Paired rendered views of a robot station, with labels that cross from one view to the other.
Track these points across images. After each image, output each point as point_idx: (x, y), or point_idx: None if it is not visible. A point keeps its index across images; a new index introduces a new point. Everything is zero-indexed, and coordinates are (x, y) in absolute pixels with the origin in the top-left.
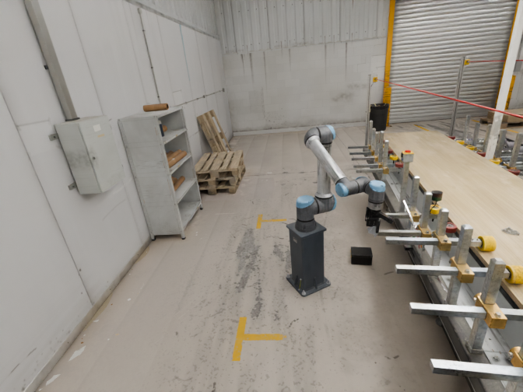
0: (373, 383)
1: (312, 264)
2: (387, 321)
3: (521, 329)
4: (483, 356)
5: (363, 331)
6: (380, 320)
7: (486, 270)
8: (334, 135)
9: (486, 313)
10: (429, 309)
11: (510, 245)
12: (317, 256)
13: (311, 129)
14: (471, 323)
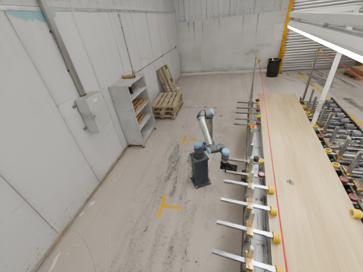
0: (216, 237)
1: (201, 174)
2: (233, 207)
3: None
4: (249, 243)
5: (220, 211)
6: (230, 206)
7: (260, 206)
8: (213, 114)
9: (246, 230)
10: (223, 224)
11: (285, 191)
12: (204, 170)
13: (201, 111)
14: (255, 224)
